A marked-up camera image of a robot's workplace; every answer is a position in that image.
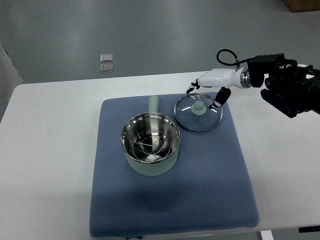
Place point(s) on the brown cardboard box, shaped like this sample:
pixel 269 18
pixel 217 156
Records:
pixel 297 6

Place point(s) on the white table leg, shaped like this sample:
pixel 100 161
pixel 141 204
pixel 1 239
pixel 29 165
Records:
pixel 266 235

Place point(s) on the wire steaming rack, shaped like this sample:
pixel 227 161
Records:
pixel 151 147

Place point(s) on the person in white clothing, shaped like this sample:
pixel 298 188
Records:
pixel 9 79

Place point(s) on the upper metal floor plate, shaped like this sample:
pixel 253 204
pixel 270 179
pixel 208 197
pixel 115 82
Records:
pixel 106 57

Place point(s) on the blue quilted mat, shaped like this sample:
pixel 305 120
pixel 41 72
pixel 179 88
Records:
pixel 208 188

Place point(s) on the green pot with steel interior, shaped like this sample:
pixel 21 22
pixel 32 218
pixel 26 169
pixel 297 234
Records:
pixel 151 122

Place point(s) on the glass lid with green knob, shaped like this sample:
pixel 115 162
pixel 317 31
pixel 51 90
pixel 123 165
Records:
pixel 194 112

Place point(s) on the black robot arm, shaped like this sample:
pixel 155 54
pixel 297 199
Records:
pixel 290 88

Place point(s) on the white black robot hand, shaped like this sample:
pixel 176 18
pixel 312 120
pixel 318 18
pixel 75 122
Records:
pixel 222 78

